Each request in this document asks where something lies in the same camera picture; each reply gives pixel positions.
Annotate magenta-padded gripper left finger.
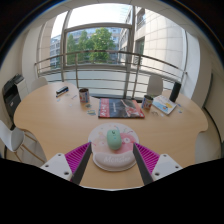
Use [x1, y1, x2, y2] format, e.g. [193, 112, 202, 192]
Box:
[39, 141, 93, 186]

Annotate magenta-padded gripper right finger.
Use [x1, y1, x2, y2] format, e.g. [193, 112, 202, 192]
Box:
[132, 142, 184, 186]

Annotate mint green computer mouse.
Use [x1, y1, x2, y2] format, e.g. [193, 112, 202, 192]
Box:
[106, 129, 123, 151]

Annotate pink cartoon mouse pad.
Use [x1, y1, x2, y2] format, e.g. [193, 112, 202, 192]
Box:
[87, 122, 140, 172]

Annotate white chair with wooden legs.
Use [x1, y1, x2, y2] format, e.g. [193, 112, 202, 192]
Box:
[0, 119, 46, 164]

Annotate light illustrated booklet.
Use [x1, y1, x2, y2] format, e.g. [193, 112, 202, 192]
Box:
[152, 94, 178, 116]

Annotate white mug with red print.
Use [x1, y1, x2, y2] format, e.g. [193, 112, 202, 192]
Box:
[141, 94, 154, 111]

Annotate red magazine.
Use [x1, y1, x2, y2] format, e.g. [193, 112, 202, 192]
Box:
[98, 97, 146, 119]

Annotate black stapler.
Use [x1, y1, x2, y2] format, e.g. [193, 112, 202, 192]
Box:
[55, 85, 70, 98]

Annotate black cylindrical bottle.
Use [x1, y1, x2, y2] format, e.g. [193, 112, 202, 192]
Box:
[168, 81, 183, 103]

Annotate colourful printed mug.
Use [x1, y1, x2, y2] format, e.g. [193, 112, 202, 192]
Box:
[78, 87, 90, 104]

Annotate black and white printer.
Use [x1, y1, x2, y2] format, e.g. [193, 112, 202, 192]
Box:
[2, 73, 29, 118]

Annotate metal balcony railing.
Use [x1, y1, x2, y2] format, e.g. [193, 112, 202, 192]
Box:
[34, 49, 188, 99]

